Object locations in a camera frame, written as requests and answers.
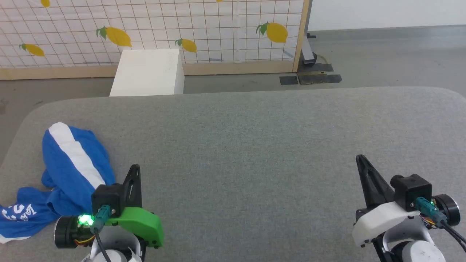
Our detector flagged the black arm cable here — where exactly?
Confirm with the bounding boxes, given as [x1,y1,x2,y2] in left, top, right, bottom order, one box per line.
[94,226,111,262]
[437,218,466,252]

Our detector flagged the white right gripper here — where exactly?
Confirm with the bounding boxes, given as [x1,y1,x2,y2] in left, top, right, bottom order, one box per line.
[352,154,421,249]

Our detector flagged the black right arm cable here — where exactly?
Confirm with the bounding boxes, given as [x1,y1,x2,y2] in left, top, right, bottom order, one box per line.
[437,218,466,252]

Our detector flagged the grey metal stand leg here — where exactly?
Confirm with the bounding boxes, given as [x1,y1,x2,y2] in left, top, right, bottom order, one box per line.
[301,0,318,67]

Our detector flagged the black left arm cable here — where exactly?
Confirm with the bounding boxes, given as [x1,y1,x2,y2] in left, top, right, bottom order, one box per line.
[94,226,111,262]

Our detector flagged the lemon print grid curtain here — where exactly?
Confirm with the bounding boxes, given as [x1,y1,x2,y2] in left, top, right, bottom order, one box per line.
[0,0,305,70]

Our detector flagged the blue garment with white stripe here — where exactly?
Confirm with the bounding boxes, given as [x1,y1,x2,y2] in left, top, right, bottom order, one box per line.
[0,122,117,244]

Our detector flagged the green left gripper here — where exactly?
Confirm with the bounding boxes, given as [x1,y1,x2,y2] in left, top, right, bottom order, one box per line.
[104,164,165,249]

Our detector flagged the lemon-print grid partition panel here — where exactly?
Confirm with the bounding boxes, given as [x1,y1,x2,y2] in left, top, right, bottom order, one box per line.
[0,0,311,81]

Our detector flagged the white box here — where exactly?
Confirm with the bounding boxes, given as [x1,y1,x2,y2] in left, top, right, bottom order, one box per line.
[109,48,185,97]

